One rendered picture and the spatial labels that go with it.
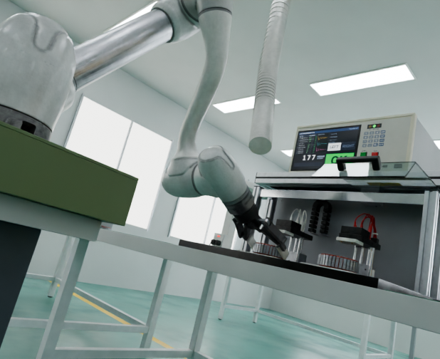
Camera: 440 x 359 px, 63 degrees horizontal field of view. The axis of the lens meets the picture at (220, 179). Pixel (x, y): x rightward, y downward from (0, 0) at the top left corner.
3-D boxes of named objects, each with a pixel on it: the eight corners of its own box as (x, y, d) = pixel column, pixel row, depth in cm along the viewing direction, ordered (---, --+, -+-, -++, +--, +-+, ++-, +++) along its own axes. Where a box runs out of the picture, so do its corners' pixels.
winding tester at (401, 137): (407, 173, 109) (415, 112, 114) (287, 174, 140) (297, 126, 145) (441, 208, 135) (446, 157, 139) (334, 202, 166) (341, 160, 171)
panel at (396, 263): (445, 302, 102) (454, 201, 109) (263, 262, 149) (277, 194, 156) (446, 302, 103) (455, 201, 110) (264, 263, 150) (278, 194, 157)
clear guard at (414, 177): (404, 177, 81) (408, 152, 82) (310, 177, 98) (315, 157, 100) (443, 214, 103) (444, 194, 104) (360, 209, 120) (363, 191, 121)
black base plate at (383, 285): (376, 289, 71) (379, 278, 72) (177, 245, 117) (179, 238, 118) (440, 308, 103) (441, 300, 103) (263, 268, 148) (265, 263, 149)
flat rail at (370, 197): (430, 204, 99) (431, 194, 100) (255, 196, 143) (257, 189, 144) (431, 206, 100) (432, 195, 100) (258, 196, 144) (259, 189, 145)
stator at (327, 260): (343, 270, 93) (345, 256, 94) (308, 263, 102) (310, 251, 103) (366, 277, 100) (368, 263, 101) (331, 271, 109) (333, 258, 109)
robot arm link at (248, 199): (237, 204, 101) (246, 219, 104) (253, 182, 106) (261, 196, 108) (214, 202, 107) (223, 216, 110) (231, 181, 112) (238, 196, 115)
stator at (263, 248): (272, 256, 111) (274, 244, 111) (245, 251, 118) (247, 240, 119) (292, 262, 118) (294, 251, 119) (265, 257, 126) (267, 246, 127)
